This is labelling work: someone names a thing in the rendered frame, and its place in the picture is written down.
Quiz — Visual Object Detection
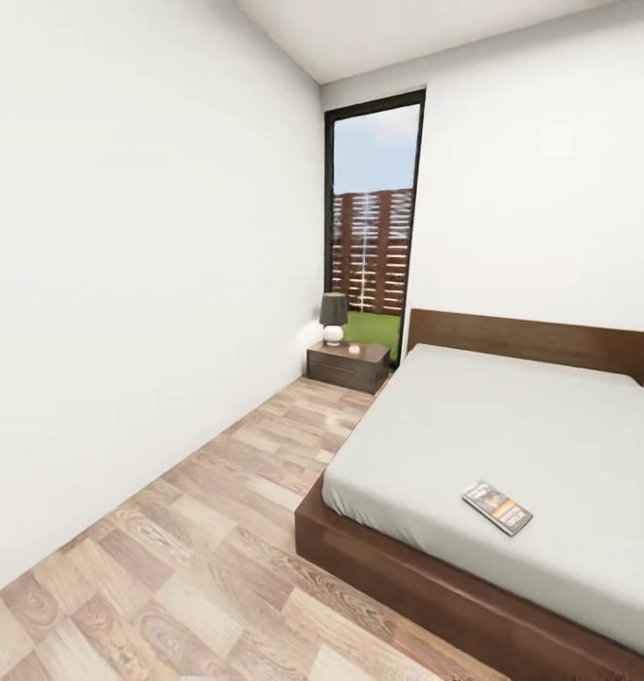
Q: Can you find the hardback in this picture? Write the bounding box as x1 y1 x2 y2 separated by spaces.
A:
461 480 532 536

